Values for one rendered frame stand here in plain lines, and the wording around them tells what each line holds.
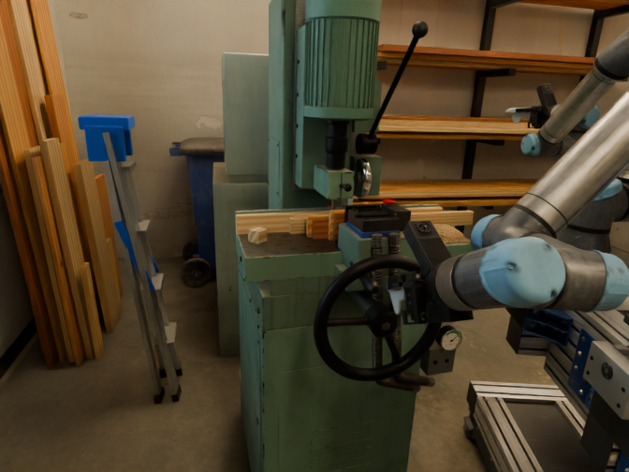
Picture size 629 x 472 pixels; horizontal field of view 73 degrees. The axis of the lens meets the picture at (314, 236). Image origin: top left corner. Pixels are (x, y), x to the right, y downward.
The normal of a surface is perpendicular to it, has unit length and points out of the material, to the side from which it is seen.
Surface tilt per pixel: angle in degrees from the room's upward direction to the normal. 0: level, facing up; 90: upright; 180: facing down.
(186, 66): 90
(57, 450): 0
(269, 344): 90
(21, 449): 0
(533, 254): 60
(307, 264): 90
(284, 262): 90
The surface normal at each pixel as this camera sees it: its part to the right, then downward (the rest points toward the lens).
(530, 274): 0.26, -0.22
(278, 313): 0.27, 0.30
